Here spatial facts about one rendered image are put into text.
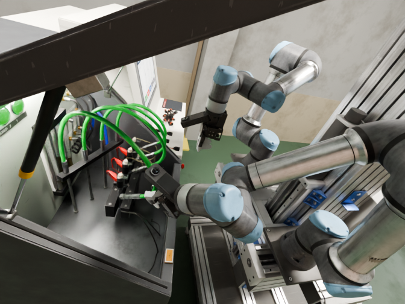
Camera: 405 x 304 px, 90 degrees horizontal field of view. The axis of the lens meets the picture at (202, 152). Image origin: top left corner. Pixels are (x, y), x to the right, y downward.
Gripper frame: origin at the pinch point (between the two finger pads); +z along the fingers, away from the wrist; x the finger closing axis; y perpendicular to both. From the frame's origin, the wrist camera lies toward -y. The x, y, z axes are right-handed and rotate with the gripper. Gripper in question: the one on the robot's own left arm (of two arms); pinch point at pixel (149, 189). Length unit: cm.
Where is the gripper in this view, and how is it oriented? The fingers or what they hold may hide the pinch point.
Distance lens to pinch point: 69.9
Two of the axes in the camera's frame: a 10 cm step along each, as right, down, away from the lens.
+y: 5.0, 8.1, 3.0
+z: -6.4, 1.1, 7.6
